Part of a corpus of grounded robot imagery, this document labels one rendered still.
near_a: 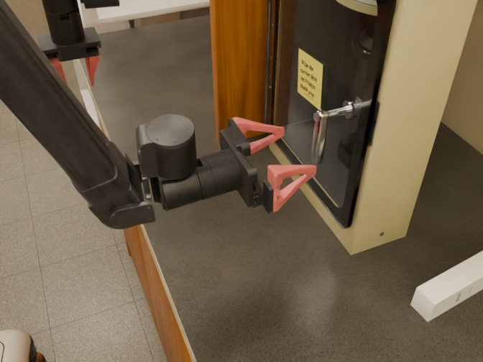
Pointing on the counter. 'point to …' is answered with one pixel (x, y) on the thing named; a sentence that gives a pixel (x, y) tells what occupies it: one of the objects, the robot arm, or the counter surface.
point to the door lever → (321, 121)
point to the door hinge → (267, 59)
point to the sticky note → (310, 78)
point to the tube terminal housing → (402, 120)
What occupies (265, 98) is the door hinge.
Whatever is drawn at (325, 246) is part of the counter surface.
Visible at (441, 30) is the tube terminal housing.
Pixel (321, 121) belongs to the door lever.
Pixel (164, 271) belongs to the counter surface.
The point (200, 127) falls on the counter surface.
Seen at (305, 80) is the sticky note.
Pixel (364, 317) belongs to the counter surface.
